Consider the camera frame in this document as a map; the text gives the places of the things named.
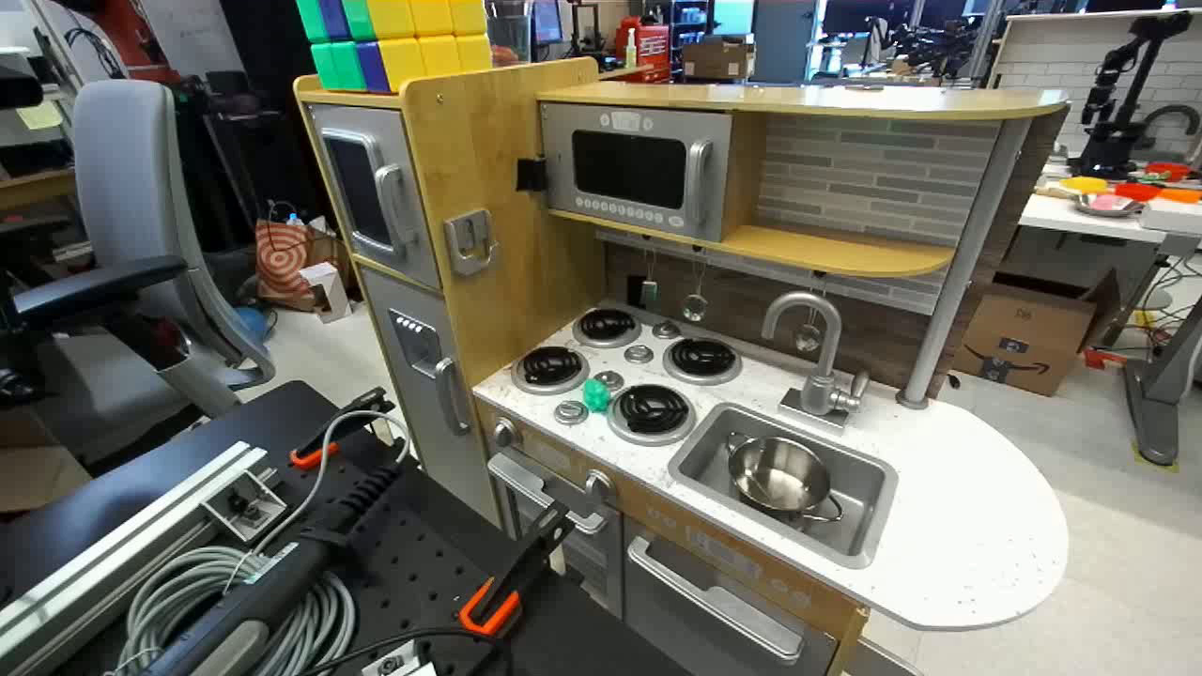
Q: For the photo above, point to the green toy grape bunch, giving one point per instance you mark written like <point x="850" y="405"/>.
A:
<point x="596" y="395"/>

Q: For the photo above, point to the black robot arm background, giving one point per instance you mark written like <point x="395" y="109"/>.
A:
<point x="1108" y="109"/>

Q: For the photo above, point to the back left stove burner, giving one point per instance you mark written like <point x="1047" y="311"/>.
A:
<point x="607" y="329"/>

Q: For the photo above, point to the stove burner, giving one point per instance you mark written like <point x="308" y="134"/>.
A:
<point x="607" y="329"/>
<point x="549" y="369"/>
<point x="651" y="416"/>
<point x="700" y="363"/>

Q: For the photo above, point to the grey stove knob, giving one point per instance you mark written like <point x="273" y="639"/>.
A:
<point x="572" y="412"/>
<point x="639" y="353"/>

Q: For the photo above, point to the front left stove burner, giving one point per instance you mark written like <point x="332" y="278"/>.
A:
<point x="549" y="369"/>

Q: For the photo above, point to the front right stove burner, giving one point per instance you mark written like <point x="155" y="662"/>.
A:
<point x="651" y="416"/>

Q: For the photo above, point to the back right stove burner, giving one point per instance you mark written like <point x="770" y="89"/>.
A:
<point x="700" y="363"/>

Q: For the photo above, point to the stainless steel pot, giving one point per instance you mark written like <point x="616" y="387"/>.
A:
<point x="779" y="473"/>

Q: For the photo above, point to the grey toy sink basin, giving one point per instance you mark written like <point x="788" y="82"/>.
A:
<point x="860" y="485"/>

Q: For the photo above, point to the wooden toy kitchen unit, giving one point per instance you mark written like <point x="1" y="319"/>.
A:
<point x="706" y="319"/>

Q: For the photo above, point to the grey toy freezer door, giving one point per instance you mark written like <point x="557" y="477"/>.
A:
<point x="426" y="374"/>

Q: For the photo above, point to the toy microwave oven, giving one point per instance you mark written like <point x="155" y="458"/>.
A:
<point x="639" y="167"/>

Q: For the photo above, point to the grey toy oven door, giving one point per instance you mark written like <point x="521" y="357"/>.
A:
<point x="589" y="503"/>

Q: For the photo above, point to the silver toy faucet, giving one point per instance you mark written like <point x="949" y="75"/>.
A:
<point x="818" y="392"/>

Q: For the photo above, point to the orange black clamp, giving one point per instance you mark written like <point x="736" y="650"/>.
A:
<point x="496" y="604"/>
<point x="313" y="452"/>

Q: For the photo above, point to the grey toy cabinet door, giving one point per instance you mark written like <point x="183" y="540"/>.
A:
<point x="706" y="626"/>

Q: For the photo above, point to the grey toy fridge door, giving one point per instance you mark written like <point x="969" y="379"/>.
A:
<point x="376" y="190"/>

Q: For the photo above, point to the colourful foam block stack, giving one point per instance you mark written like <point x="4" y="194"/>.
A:
<point x="376" y="45"/>

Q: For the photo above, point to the cardboard box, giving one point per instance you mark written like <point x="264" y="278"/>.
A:
<point x="1026" y="333"/>

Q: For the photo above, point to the grey office chair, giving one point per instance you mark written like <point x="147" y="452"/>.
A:
<point x="152" y="283"/>

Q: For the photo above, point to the white background desk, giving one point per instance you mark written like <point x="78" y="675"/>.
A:
<point x="1155" y="387"/>

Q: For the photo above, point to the aluminium extrusion rail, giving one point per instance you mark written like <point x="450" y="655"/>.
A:
<point x="80" y="599"/>

